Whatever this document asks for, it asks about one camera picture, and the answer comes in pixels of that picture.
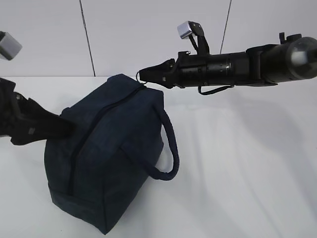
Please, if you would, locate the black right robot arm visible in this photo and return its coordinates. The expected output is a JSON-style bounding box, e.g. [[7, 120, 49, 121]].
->
[[139, 33, 317, 89]]

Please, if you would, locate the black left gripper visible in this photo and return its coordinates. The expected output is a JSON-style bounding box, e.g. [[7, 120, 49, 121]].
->
[[0, 78, 75, 146]]

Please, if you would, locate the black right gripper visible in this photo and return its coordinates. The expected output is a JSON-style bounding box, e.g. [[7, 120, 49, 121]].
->
[[139, 52, 213, 89]]

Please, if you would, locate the dark blue insulated bag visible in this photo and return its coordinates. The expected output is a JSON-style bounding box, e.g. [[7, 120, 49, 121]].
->
[[44, 74, 180, 234]]

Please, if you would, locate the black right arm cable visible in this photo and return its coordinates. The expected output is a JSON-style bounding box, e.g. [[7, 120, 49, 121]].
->
[[197, 83, 235, 96]]

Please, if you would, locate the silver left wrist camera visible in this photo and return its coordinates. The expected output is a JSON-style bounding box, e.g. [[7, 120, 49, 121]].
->
[[0, 31, 22, 60]]

